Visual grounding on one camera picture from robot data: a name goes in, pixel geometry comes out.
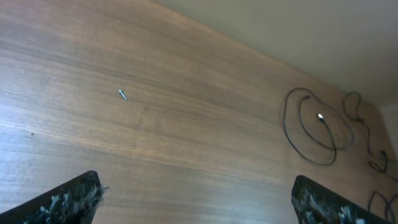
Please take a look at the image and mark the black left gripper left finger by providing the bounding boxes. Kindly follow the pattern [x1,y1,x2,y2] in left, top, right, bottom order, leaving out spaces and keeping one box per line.
[1,170,106,224]

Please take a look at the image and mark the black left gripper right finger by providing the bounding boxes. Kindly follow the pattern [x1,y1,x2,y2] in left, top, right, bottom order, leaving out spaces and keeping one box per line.
[291,175,392,224]

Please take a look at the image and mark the black usb cable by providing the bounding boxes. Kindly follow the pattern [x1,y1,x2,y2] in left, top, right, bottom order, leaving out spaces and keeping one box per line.
[279,87,355,167]
[341,91,398,183]
[367,190,398,224]

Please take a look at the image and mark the small metal screw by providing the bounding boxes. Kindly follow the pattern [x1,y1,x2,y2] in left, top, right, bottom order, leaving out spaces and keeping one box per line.
[119,90,128,101]

